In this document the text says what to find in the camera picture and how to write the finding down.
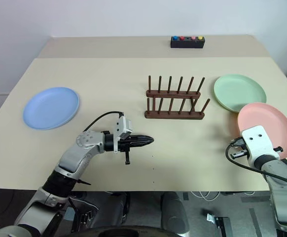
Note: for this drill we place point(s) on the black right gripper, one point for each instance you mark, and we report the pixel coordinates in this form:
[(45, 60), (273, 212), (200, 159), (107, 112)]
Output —
[(238, 148)]

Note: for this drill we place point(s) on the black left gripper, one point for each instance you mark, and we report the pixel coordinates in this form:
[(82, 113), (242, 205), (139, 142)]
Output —
[(125, 145)]

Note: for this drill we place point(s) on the pink plate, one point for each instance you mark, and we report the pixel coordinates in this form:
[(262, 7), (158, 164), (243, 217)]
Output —
[(271, 118)]

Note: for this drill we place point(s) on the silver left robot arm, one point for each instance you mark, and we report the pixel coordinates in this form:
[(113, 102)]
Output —
[(72, 158)]

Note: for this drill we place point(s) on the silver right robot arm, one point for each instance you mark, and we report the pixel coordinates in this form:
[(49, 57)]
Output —
[(281, 177)]

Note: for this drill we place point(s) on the wooden dish rack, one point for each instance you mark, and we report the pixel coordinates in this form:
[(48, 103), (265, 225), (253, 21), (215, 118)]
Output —
[(173, 114)]

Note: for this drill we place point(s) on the green plate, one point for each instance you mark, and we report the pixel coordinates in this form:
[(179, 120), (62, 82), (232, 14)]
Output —
[(237, 90)]

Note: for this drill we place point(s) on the grey rounded shape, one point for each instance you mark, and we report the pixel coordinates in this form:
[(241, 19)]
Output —
[(174, 212)]

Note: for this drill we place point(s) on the dark curved disc shape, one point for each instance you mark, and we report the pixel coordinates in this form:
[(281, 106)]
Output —
[(123, 231)]

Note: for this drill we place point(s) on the blue plate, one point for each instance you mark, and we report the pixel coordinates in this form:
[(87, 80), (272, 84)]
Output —
[(51, 108)]

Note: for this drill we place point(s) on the black button box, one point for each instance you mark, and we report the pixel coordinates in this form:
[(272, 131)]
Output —
[(186, 44)]

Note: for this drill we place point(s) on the grey robot torso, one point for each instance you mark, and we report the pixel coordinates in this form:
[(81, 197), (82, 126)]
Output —
[(5, 232)]

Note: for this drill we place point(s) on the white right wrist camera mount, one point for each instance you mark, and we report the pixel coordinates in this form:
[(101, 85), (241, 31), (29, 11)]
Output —
[(258, 142)]

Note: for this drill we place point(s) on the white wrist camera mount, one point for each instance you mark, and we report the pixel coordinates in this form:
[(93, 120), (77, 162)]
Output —
[(258, 142), (123, 127)]

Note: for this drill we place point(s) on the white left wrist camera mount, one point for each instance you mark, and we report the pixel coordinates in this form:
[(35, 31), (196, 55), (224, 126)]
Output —
[(123, 127)]

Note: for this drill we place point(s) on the black metal floor bracket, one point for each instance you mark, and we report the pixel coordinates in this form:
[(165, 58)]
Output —
[(220, 222)]

